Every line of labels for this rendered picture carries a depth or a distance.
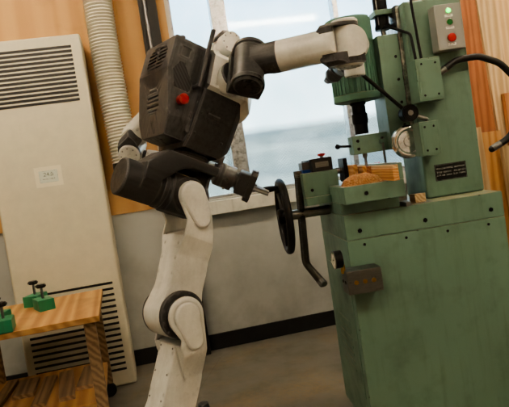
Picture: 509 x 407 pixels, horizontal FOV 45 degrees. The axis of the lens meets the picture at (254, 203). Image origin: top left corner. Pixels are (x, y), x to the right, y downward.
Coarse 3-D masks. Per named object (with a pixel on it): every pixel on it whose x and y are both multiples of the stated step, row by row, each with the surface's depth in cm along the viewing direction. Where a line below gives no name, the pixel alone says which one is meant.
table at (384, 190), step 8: (368, 184) 206; (376, 184) 207; (384, 184) 207; (392, 184) 207; (400, 184) 207; (336, 192) 218; (344, 192) 206; (352, 192) 206; (360, 192) 206; (368, 192) 207; (376, 192) 207; (384, 192) 207; (392, 192) 207; (400, 192) 208; (304, 200) 231; (312, 200) 226; (320, 200) 227; (328, 200) 227; (336, 200) 220; (344, 200) 207; (352, 200) 206; (360, 200) 206; (368, 200) 207
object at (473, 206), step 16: (480, 192) 222; (496, 192) 217; (384, 208) 216; (400, 208) 214; (416, 208) 215; (432, 208) 215; (448, 208) 216; (464, 208) 216; (480, 208) 217; (496, 208) 217; (336, 224) 226; (352, 224) 213; (368, 224) 214; (384, 224) 214; (400, 224) 214; (416, 224) 215; (432, 224) 216; (352, 240) 214
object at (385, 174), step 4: (380, 168) 221; (384, 168) 215; (388, 168) 209; (392, 168) 204; (396, 168) 201; (372, 172) 224; (376, 172) 219; (380, 172) 215; (384, 172) 210; (388, 172) 206; (392, 172) 201; (396, 172) 201; (380, 176) 216; (384, 176) 211; (388, 176) 206; (392, 176) 202; (396, 176) 201; (388, 180) 207; (392, 180) 203; (396, 180) 201
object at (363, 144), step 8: (352, 136) 230; (360, 136) 231; (368, 136) 231; (376, 136) 231; (384, 136) 231; (352, 144) 231; (360, 144) 231; (368, 144) 231; (376, 144) 231; (352, 152) 232; (360, 152) 231; (368, 152) 231
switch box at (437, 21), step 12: (432, 12) 218; (444, 12) 217; (456, 12) 218; (432, 24) 220; (444, 24) 217; (456, 24) 218; (432, 36) 221; (444, 36) 218; (456, 36) 218; (432, 48) 223; (444, 48) 218; (456, 48) 219
